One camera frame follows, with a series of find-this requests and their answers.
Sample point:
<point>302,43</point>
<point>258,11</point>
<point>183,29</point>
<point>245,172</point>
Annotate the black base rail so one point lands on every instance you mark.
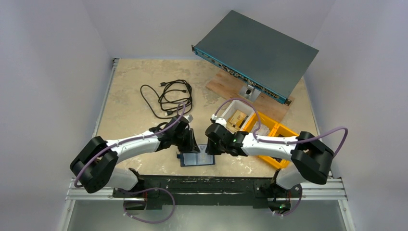
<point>258,193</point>

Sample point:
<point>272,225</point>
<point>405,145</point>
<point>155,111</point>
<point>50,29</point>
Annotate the aluminium table frame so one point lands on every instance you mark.
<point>125,114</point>

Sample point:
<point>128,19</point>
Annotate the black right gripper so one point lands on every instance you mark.
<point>211,145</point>

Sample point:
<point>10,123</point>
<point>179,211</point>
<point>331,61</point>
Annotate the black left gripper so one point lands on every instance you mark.
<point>190,140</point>

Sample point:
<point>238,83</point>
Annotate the gold cards stack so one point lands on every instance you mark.
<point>235,122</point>

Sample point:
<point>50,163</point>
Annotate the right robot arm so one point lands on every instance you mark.
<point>310,158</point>

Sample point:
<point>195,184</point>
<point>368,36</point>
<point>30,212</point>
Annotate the yellow plastic bin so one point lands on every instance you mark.
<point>277,130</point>

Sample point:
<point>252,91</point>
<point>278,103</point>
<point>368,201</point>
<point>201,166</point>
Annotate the white cards in yellow bin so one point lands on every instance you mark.
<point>263,131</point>

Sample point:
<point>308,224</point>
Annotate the wooden board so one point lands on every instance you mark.
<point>228,87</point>

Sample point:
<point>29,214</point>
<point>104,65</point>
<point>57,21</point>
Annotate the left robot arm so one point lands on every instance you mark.
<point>95,167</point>

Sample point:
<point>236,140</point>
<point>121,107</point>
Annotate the white plastic bin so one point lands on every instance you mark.
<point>243,110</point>

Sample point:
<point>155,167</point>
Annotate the metal stand bracket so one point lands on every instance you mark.
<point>249,92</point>

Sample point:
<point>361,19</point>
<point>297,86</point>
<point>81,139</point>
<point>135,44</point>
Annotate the blue network switch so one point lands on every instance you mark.
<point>260,56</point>

